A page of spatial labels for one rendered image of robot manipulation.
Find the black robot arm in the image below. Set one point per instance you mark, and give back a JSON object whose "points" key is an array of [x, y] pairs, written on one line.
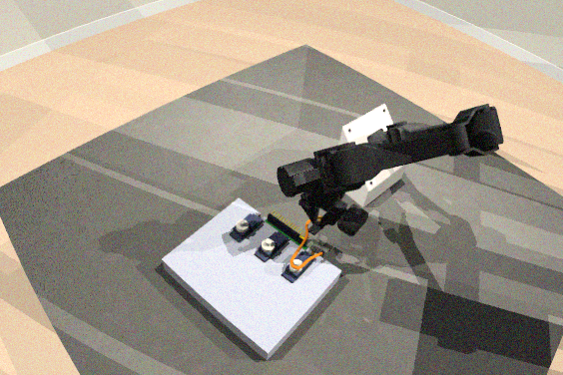
{"points": [[474, 132]]}

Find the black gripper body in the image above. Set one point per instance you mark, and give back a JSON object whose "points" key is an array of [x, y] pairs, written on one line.
{"points": [[350, 220]]}

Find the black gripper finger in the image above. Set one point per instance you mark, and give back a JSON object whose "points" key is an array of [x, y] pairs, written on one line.
{"points": [[311, 211], [327, 220]]}

